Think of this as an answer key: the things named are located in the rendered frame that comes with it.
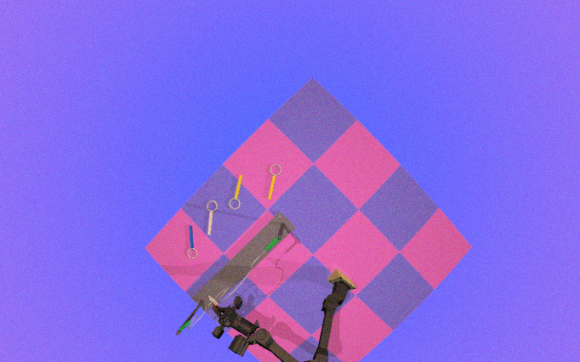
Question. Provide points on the grey loop with orange handle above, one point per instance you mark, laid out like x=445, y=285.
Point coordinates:
x=215, y=304

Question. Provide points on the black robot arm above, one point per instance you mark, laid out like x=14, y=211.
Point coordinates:
x=263, y=338

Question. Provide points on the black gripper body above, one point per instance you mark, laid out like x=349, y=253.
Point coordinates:
x=218, y=331

